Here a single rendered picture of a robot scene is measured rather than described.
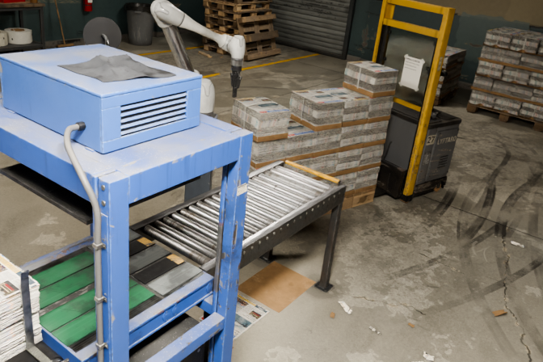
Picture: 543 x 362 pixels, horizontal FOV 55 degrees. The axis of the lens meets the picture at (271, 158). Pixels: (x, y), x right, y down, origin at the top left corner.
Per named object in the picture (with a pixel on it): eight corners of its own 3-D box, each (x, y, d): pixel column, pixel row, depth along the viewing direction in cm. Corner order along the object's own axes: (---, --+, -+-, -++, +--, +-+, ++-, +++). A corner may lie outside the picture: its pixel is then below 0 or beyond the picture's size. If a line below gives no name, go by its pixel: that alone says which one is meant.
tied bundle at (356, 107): (313, 114, 471) (317, 89, 462) (338, 111, 487) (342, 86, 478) (341, 128, 443) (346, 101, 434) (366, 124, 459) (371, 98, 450)
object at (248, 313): (236, 292, 358) (236, 291, 358) (270, 312, 344) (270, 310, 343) (198, 319, 330) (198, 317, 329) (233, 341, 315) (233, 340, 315)
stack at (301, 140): (223, 216, 453) (230, 124, 421) (325, 190, 520) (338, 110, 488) (248, 237, 425) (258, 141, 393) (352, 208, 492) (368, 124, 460)
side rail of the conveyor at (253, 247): (337, 199, 353) (339, 183, 348) (343, 201, 350) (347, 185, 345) (197, 288, 250) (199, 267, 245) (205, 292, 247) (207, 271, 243)
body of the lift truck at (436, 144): (362, 173, 570) (375, 102, 539) (396, 165, 601) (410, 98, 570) (411, 200, 519) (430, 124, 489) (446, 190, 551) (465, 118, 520)
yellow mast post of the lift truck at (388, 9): (352, 166, 560) (383, -5, 492) (358, 165, 565) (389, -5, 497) (358, 170, 553) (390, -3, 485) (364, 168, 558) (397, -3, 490)
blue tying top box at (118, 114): (102, 88, 234) (101, 43, 226) (200, 125, 203) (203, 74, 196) (2, 106, 199) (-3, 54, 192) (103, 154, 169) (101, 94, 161)
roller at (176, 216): (175, 217, 294) (175, 210, 292) (240, 251, 270) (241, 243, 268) (169, 220, 290) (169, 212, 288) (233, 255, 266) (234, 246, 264)
